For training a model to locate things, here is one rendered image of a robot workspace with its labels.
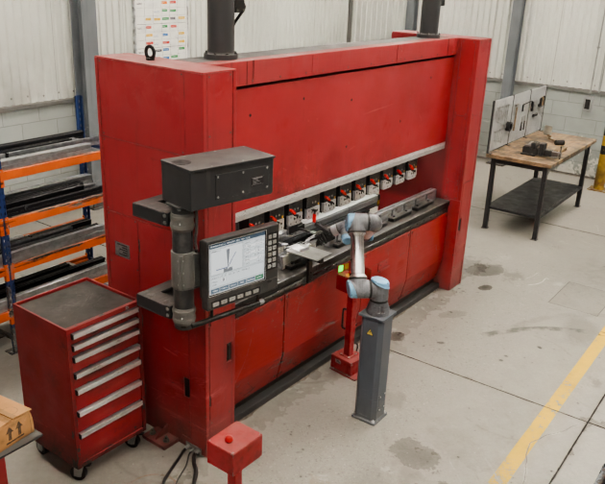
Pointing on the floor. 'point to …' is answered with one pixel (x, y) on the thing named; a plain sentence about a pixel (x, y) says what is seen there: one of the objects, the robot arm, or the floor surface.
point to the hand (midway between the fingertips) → (305, 240)
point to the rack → (32, 221)
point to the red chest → (82, 370)
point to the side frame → (452, 153)
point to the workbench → (547, 192)
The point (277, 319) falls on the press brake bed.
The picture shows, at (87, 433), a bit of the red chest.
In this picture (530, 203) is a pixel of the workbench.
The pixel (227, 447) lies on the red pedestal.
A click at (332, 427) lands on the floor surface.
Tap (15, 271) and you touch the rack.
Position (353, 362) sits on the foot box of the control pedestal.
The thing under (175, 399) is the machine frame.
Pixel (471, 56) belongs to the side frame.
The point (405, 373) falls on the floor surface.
